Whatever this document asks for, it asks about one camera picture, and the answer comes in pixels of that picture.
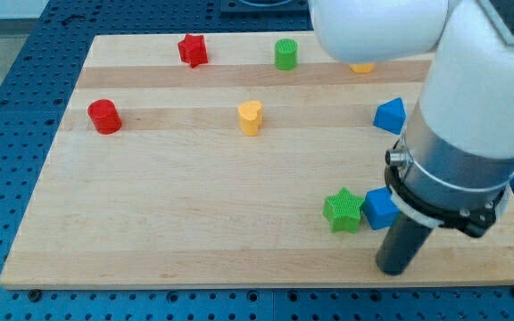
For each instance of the green cylinder block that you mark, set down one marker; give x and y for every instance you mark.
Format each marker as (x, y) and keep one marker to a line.
(286, 50)

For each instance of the green star block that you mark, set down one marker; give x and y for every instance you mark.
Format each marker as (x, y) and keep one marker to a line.
(343, 211)

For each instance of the yellow block behind arm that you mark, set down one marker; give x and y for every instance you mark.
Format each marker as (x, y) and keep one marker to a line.
(363, 68)

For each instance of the blue cube block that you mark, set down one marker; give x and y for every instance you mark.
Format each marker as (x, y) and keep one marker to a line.
(379, 209)

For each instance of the red star block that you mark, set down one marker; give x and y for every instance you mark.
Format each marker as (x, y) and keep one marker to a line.
(192, 50)

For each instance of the wooden board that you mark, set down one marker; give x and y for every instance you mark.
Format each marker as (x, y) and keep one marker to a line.
(180, 198)

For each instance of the blue triangular block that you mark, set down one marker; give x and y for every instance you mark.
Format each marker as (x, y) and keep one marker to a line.
(390, 116)

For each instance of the red cylinder block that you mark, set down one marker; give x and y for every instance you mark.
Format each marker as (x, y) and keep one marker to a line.
(104, 116)

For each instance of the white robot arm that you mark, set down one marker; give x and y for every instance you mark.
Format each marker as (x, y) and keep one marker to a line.
(454, 160)

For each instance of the yellow heart block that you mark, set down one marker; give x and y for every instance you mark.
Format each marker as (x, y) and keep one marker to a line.
(250, 117)

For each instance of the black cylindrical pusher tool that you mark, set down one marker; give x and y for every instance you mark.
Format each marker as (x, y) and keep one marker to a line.
(402, 242)

